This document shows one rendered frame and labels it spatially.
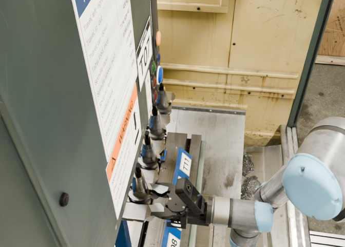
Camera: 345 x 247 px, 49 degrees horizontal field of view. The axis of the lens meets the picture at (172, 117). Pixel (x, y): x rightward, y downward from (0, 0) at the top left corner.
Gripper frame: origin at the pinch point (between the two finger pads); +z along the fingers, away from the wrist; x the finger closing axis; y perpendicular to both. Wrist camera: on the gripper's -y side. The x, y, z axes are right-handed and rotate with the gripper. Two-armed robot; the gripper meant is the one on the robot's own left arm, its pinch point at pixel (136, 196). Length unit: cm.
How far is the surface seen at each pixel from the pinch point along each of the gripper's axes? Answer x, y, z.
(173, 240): 2.4, 25.3, -9.6
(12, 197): -42, -62, -4
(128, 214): -6.8, -1.9, 0.3
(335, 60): 235, 110, -119
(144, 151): 9.5, -7.1, -0.5
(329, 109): 177, 116, -107
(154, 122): 20.3, -7.4, -1.4
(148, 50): -6, -50, -7
